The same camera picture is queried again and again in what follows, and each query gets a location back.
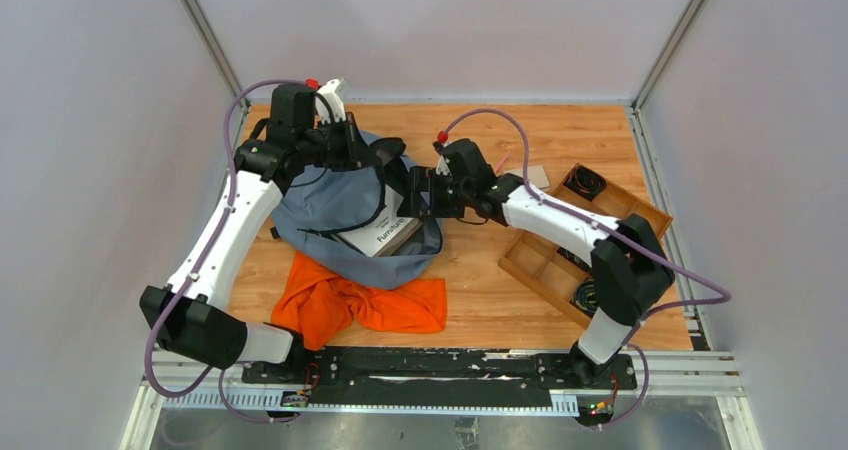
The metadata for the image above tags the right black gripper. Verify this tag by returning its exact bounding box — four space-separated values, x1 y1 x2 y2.
397 166 473 219

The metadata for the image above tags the blue grey backpack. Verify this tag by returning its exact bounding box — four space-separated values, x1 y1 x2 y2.
270 153 445 290

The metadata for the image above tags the pink pen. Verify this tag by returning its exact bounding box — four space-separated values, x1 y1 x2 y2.
494 153 511 174

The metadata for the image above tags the beige wallet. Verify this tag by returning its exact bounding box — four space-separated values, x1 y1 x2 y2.
525 165 550 192

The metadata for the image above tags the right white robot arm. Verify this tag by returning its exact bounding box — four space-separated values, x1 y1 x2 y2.
398 139 675 388

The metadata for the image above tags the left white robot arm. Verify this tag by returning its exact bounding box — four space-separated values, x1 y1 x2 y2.
140 78 367 383

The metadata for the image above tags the orange cloth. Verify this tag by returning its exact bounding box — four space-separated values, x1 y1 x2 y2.
270 253 448 350

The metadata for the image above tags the wooden compartment tray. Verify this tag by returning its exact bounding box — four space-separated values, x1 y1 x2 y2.
498 163 672 328

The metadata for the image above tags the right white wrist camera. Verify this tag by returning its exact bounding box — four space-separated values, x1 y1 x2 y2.
435 154 452 177

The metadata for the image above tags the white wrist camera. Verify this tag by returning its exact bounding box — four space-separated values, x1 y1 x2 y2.
435 154 452 177
316 78 347 124

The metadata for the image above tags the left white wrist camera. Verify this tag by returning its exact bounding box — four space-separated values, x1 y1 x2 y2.
316 78 347 124

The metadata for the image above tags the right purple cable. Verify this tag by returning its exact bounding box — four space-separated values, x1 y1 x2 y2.
435 107 733 430

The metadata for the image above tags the purple cable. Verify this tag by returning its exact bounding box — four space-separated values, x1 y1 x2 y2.
435 107 733 430
144 78 322 426

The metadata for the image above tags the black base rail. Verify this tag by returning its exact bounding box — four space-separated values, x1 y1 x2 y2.
241 346 637 409

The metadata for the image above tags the coiled cable in tray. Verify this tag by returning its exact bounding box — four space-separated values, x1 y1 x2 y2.
571 281 599 317

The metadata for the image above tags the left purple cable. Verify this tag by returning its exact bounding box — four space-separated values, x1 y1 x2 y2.
144 78 322 426

